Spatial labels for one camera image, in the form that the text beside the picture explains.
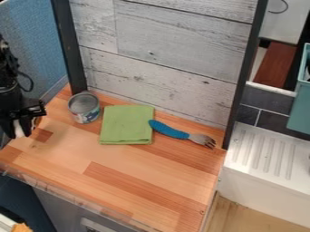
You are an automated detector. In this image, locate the silver can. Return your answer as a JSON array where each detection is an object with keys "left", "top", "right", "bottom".
[{"left": 66, "top": 91, "right": 102, "bottom": 125}]

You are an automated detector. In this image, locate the green cloth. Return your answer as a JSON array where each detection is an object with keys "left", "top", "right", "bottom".
[{"left": 98, "top": 104, "right": 157, "bottom": 146}]

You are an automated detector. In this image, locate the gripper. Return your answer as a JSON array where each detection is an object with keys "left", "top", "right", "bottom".
[{"left": 0, "top": 97, "right": 49, "bottom": 140}]

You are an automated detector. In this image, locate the teal box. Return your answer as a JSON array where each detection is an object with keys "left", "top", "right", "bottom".
[{"left": 286, "top": 42, "right": 310, "bottom": 141}]

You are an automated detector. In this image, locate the toy sink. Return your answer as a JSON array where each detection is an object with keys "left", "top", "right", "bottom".
[{"left": 217, "top": 121, "right": 310, "bottom": 229}]

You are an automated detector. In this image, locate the blue handled fork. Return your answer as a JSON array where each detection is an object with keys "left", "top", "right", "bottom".
[{"left": 147, "top": 119, "right": 218, "bottom": 150}]

